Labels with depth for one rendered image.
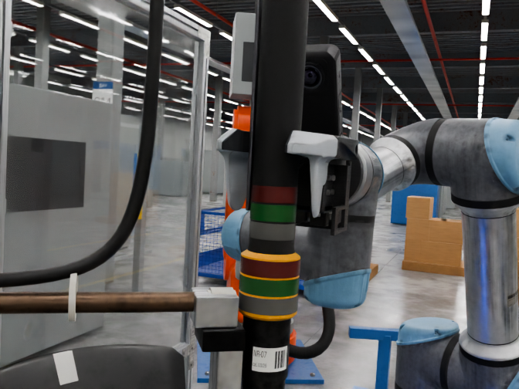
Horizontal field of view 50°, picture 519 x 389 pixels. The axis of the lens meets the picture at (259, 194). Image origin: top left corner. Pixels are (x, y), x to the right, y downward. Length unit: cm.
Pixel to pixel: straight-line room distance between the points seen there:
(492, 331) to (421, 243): 870
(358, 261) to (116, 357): 28
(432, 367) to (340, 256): 55
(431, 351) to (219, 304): 80
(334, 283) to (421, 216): 903
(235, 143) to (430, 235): 932
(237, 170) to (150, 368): 24
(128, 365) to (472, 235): 62
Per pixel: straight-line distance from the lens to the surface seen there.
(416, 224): 967
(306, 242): 65
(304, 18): 40
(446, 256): 970
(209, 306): 38
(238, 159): 41
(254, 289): 39
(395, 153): 93
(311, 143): 36
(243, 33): 438
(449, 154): 93
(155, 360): 58
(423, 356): 115
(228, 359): 40
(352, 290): 64
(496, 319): 104
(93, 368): 56
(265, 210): 38
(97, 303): 39
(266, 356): 40
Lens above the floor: 161
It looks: 3 degrees down
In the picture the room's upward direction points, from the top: 3 degrees clockwise
